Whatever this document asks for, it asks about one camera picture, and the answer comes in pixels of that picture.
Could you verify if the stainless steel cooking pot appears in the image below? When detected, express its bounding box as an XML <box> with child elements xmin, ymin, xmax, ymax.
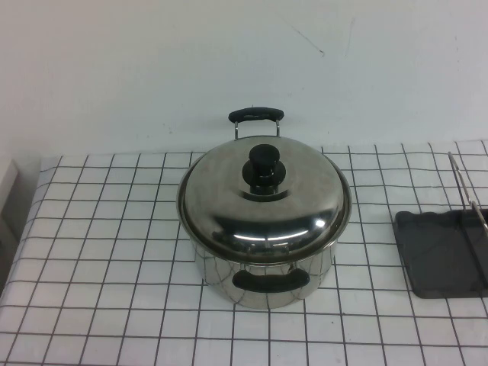
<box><xmin>175</xmin><ymin>105</ymin><xmax>352</xmax><ymax>310</ymax></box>

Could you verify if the white cabinet edge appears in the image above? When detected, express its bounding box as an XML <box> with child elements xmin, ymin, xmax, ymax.
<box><xmin>0</xmin><ymin>158</ymin><xmax>21</xmax><ymax>246</ymax></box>

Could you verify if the steel pot lid black knob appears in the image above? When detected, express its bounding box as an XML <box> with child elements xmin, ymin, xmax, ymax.
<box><xmin>176</xmin><ymin>137</ymin><xmax>352</xmax><ymax>255</ymax></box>

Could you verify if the metal wire lid rack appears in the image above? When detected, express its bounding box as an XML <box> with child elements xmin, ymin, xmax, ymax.
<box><xmin>447</xmin><ymin>151</ymin><xmax>488</xmax><ymax>295</ymax></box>

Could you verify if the dark grey rack drip tray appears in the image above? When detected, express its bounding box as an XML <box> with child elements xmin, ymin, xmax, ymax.
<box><xmin>394</xmin><ymin>208</ymin><xmax>488</xmax><ymax>300</ymax></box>

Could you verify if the white grid pattern tablecloth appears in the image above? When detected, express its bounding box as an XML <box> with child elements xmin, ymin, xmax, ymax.
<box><xmin>0</xmin><ymin>139</ymin><xmax>488</xmax><ymax>366</ymax></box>

